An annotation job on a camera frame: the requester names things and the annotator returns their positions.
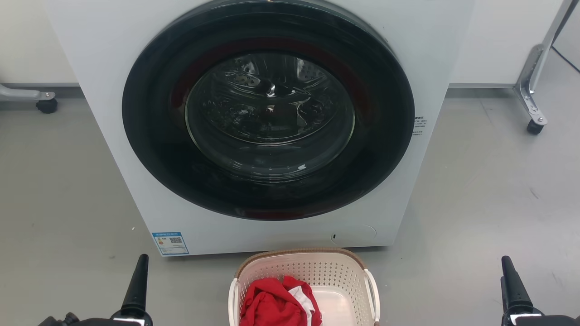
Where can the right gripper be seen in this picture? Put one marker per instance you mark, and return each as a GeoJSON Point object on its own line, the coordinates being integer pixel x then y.
{"type": "Point", "coordinates": [521, 318]}

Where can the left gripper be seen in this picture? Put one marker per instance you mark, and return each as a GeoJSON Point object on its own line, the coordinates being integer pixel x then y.
{"type": "Point", "coordinates": [133, 319]}

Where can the white perforated laundry basket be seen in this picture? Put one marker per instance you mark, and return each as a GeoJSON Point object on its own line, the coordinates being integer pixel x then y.
{"type": "Point", "coordinates": [317, 269]}

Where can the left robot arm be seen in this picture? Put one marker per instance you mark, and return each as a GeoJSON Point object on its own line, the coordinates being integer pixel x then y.
{"type": "Point", "coordinates": [77, 322]}

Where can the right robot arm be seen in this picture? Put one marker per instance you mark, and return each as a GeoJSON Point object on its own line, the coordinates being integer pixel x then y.
{"type": "Point", "coordinates": [562, 321]}

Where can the blue energy label sticker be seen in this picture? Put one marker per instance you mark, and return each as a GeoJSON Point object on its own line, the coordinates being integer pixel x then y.
{"type": "Point", "coordinates": [170, 243]}

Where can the red and white garment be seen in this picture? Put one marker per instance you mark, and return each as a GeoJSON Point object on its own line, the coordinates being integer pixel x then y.
{"type": "Point", "coordinates": [267, 303]}

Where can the black round washer door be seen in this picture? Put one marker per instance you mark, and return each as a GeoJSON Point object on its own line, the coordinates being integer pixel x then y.
{"type": "Point", "coordinates": [154, 136]}

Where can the round white filter cover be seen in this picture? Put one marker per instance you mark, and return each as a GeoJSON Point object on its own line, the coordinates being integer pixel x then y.
{"type": "Point", "coordinates": [353, 235]}

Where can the black caster wheel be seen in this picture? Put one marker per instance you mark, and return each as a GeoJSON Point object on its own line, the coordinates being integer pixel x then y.
{"type": "Point", "coordinates": [47, 106]}
{"type": "Point", "coordinates": [534, 127]}

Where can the small text sticker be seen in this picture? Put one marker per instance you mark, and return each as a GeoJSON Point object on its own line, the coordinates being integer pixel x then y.
{"type": "Point", "coordinates": [419, 126]}

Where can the grey metal stand leg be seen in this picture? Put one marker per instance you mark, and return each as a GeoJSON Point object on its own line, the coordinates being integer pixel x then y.
{"type": "Point", "coordinates": [18, 94]}
{"type": "Point", "coordinates": [530, 77]}

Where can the white front-load washing machine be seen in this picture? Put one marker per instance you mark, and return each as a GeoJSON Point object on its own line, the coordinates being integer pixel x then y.
{"type": "Point", "coordinates": [108, 54]}

